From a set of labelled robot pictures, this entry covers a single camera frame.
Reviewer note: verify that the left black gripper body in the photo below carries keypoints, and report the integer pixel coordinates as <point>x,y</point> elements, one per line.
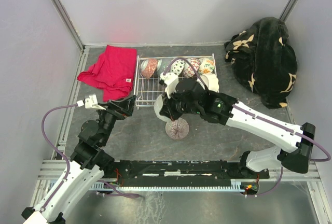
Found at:
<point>122,112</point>

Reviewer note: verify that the red lattice pattern bowl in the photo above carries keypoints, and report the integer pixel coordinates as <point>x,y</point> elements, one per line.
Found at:
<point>189,70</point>

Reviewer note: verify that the cream scalloped bowl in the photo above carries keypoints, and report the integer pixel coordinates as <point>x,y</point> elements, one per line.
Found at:
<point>211,81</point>

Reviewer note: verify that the red folded cloth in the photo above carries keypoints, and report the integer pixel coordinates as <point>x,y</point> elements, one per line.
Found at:
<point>113,73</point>

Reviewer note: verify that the aluminium frame rail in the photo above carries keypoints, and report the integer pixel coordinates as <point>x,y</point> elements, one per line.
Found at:
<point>52,170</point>

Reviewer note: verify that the blue triangle pattern bowl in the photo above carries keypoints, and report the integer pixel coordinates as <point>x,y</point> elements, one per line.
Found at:
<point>162,65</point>

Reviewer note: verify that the slotted cable duct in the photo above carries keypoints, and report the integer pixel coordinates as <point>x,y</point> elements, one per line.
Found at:
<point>168,183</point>

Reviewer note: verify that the purple line pattern bowl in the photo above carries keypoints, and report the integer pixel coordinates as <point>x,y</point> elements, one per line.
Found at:
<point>177,129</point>

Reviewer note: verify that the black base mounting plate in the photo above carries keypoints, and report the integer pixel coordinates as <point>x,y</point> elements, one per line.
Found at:
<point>129,169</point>

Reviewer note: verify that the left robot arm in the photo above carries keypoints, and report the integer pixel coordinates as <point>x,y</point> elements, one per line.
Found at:
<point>86,164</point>

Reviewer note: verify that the orange flower leaf bowl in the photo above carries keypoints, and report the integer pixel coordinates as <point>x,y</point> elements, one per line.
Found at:
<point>206,66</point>

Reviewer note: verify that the black floral plush blanket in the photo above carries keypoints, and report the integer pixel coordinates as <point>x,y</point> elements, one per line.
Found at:
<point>263,62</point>

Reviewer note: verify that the white wire dish rack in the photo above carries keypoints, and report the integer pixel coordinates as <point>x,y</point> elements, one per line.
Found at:
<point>147,90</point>

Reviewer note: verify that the black diamond pattern bowl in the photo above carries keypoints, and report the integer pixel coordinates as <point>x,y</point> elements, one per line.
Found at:
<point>177,66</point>

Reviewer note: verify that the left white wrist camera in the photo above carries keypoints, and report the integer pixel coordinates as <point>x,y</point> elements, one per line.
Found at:
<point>91,102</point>

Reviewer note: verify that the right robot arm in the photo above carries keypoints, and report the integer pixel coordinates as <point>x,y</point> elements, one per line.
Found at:
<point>292,143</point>

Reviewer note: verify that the plain white bowl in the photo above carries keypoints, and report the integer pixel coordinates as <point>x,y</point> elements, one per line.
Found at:
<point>158,104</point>

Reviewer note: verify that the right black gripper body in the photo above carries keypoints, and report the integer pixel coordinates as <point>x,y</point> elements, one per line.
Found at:
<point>177,106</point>

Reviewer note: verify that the dark scalloped floral bowl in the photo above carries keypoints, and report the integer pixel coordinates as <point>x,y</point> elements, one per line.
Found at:
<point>148,67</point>

